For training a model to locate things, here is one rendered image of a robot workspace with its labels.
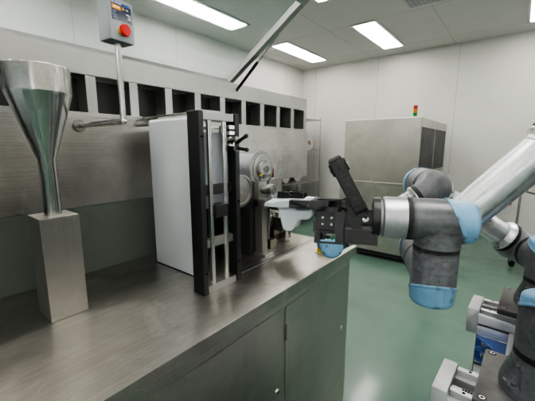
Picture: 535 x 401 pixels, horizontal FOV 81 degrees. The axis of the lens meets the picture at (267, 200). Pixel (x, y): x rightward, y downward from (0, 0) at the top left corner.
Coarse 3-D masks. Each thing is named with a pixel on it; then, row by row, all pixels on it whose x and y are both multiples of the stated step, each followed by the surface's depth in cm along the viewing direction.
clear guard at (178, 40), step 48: (0, 0) 82; (48, 0) 87; (144, 0) 99; (192, 0) 106; (240, 0) 115; (288, 0) 125; (96, 48) 107; (144, 48) 116; (192, 48) 126; (240, 48) 139
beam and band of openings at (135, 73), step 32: (0, 32) 87; (64, 64) 100; (96, 64) 107; (128, 64) 115; (0, 96) 94; (96, 96) 108; (128, 96) 118; (160, 96) 131; (192, 96) 141; (224, 96) 153; (256, 96) 172; (288, 96) 195; (288, 128) 198
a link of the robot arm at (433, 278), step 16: (416, 256) 55; (432, 256) 53; (448, 256) 52; (416, 272) 56; (432, 272) 53; (448, 272) 53; (416, 288) 56; (432, 288) 54; (448, 288) 53; (432, 304) 54; (448, 304) 54
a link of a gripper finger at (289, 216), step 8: (272, 200) 60; (280, 200) 58; (288, 200) 58; (280, 208) 59; (288, 208) 58; (280, 216) 59; (288, 216) 59; (296, 216) 58; (304, 216) 58; (288, 224) 59
